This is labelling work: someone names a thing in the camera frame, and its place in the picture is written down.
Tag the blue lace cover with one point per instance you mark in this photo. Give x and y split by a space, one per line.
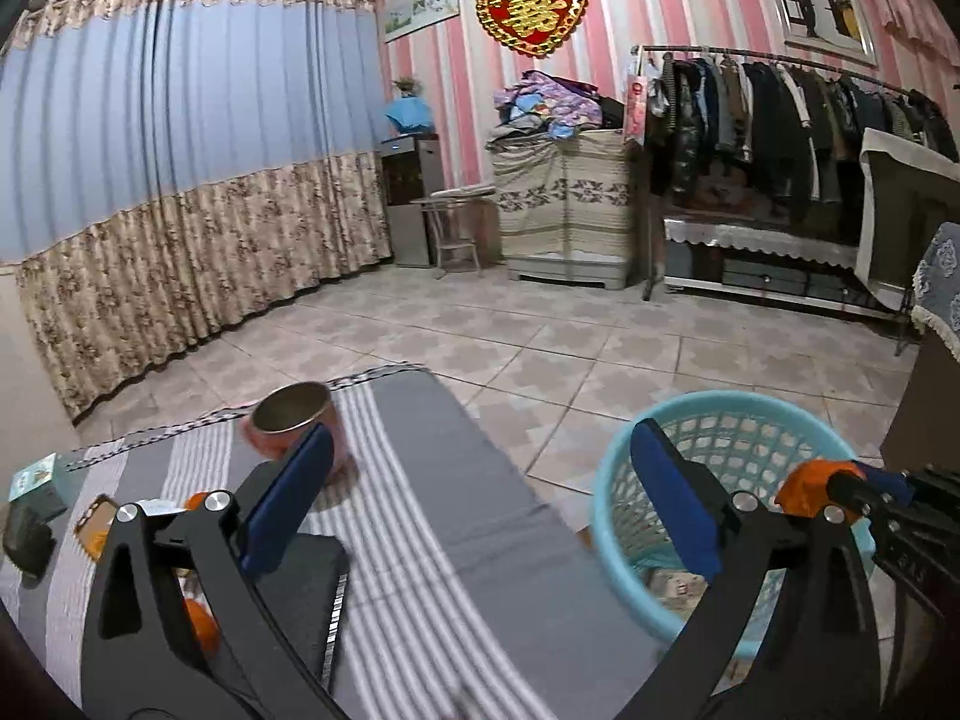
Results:
936 288

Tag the orange peel piece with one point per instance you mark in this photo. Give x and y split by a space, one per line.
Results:
195 501

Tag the low lace covered shelf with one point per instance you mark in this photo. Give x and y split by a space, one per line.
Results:
769 265

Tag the teal tissue box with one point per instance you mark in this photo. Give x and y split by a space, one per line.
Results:
48 487

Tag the red heart wall decoration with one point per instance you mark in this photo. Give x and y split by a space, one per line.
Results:
534 28

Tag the pink mug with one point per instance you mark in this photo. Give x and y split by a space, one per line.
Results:
275 423

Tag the blue covered water bottle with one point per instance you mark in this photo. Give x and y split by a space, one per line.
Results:
410 116

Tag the small metal side table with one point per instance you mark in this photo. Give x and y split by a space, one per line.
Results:
463 226

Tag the grey striped tablecloth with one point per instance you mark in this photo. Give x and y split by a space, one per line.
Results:
468 596

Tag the blue floral curtain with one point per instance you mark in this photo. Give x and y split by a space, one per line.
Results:
170 167

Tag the printed snack packet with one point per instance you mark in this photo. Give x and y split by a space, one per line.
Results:
678 590

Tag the orange fruit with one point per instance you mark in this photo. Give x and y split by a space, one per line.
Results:
205 628

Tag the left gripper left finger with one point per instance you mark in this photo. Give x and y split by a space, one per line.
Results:
177 625

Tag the orange plastic bag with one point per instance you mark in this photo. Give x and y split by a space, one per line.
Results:
804 493

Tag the small potted plant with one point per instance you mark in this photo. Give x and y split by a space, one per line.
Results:
407 86

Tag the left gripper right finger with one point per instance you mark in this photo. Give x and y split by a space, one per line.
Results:
819 656

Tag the grey water dispenser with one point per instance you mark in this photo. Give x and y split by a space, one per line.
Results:
412 170

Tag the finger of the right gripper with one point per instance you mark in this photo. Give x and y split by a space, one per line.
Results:
892 484

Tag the pile of clothes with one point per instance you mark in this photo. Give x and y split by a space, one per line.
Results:
542 104

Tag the cloth covered cabinet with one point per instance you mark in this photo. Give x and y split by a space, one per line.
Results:
567 208

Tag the turquoise plastic basket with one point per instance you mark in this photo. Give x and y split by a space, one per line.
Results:
668 483

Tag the clothes rack with garments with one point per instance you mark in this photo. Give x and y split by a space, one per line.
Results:
761 139

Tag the dark green cylinder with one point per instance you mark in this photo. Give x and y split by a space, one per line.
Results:
27 541

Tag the landscape wall picture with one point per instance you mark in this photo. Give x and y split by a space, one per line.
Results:
402 17

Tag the white face mask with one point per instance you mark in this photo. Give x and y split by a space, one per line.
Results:
160 507

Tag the cloth covered furniture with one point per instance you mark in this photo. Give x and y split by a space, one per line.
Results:
909 191

